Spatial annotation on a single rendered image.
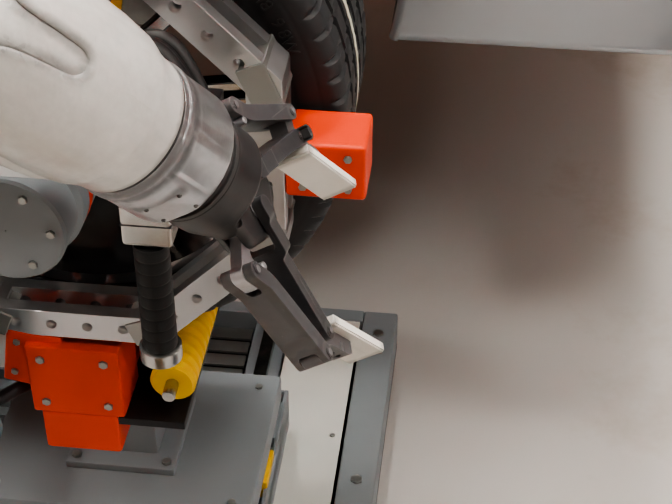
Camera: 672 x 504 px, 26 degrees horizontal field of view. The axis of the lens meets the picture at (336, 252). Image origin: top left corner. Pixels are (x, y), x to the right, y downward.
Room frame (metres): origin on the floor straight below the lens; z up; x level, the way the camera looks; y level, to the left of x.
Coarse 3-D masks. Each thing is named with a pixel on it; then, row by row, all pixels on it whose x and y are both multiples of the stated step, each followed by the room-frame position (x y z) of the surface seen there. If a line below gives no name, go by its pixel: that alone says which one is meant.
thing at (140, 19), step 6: (108, 0) 1.95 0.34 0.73; (126, 0) 1.95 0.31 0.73; (132, 0) 1.95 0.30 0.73; (138, 0) 1.95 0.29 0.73; (126, 6) 1.95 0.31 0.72; (132, 6) 1.95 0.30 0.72; (138, 6) 1.95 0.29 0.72; (144, 6) 1.95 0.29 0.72; (126, 12) 1.95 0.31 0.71; (132, 12) 1.95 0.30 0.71; (138, 12) 1.95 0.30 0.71; (144, 12) 1.95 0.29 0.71; (150, 12) 1.95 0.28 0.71; (156, 12) 1.94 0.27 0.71; (132, 18) 1.95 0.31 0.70; (138, 18) 1.95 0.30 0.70; (144, 18) 1.95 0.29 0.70
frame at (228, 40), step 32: (160, 0) 1.34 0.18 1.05; (192, 0) 1.33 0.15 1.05; (224, 0) 1.38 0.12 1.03; (192, 32) 1.33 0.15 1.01; (224, 32) 1.33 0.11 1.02; (256, 32) 1.37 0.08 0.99; (224, 64) 1.33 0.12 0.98; (256, 64) 1.32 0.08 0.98; (288, 64) 1.37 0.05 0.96; (256, 96) 1.32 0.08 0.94; (288, 96) 1.36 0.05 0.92; (288, 224) 1.33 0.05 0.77; (224, 256) 1.33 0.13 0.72; (0, 288) 1.40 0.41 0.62; (32, 288) 1.40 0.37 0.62; (64, 288) 1.40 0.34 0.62; (96, 288) 1.40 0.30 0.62; (128, 288) 1.40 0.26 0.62; (192, 288) 1.34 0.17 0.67; (0, 320) 1.36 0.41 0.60; (32, 320) 1.36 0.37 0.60; (64, 320) 1.35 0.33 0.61; (96, 320) 1.35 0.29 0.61; (128, 320) 1.35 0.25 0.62; (192, 320) 1.34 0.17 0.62
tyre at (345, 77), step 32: (256, 0) 1.41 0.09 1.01; (288, 0) 1.41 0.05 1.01; (320, 0) 1.44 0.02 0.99; (352, 0) 1.55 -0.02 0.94; (288, 32) 1.40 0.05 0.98; (320, 32) 1.41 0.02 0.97; (320, 64) 1.40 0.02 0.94; (352, 64) 1.48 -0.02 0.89; (320, 96) 1.40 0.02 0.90; (352, 96) 1.46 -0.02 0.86
